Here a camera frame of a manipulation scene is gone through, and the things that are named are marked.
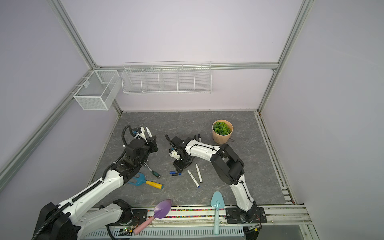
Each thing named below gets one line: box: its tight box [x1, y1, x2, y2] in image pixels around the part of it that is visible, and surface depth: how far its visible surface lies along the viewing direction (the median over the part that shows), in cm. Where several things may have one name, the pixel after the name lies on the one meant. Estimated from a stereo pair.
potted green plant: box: [212, 119, 234, 144], surface depth 97 cm
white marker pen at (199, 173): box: [195, 163, 203, 183], surface depth 88 cm
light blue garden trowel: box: [210, 191, 225, 236], surface depth 77 cm
